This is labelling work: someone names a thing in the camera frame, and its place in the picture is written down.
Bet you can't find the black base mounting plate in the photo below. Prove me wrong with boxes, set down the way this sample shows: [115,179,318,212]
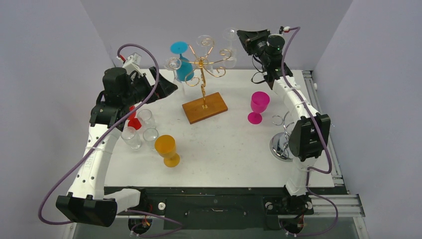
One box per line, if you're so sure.
[102,186,314,231]

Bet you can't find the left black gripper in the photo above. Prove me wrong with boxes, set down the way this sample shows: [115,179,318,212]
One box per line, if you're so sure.
[122,67,177,108]

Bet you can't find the clear glass on gold rack back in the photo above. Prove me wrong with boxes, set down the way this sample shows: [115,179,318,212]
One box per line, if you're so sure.
[196,35,214,47]

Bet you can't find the yellow plastic wine glass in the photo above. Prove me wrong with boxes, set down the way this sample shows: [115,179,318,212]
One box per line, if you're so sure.
[154,135,180,167]

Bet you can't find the aluminium rail right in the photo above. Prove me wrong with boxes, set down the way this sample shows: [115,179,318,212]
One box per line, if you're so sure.
[302,70,366,219]

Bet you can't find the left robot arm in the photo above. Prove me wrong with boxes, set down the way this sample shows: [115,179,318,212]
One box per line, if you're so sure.
[56,67,178,227]

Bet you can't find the clear glass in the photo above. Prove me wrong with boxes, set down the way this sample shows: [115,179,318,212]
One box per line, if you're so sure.
[137,109,156,129]
[164,57,182,83]
[121,126,142,150]
[142,128,160,151]
[222,27,237,69]
[196,35,214,47]

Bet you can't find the gold wire glass rack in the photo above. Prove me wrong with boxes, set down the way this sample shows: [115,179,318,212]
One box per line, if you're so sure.
[180,44,230,124]

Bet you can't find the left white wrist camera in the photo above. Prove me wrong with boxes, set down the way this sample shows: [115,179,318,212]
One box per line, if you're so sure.
[116,53,145,80]

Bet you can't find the red plastic wine glass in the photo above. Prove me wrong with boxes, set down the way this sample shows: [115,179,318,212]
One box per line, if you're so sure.
[127,112,142,130]

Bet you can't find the blue plastic wine glass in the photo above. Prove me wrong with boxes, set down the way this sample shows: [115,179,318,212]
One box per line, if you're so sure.
[170,41,194,82]

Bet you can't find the pink plastic wine glass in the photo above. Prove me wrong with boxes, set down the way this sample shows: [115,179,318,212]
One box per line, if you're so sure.
[247,91,270,124]

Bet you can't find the chrome wire glass rack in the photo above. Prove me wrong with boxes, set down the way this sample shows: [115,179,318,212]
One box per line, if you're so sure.
[269,110,335,162]

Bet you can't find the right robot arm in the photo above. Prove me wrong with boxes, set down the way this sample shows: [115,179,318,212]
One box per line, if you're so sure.
[236,26,332,213]

